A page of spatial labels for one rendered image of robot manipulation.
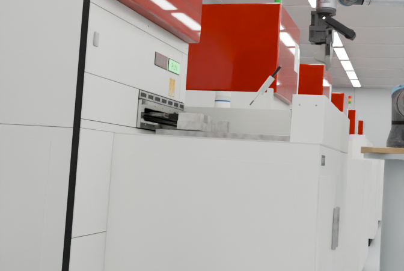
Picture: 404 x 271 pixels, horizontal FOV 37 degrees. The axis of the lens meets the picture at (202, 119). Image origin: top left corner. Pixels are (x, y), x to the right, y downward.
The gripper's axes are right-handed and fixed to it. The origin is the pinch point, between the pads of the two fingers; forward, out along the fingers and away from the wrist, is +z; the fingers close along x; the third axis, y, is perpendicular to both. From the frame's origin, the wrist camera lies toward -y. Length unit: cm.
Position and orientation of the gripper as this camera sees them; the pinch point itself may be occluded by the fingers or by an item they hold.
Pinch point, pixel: (329, 66)
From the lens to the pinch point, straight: 217.4
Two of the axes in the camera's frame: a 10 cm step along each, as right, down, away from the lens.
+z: -0.7, 10.0, -0.7
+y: -9.5, -0.4, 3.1
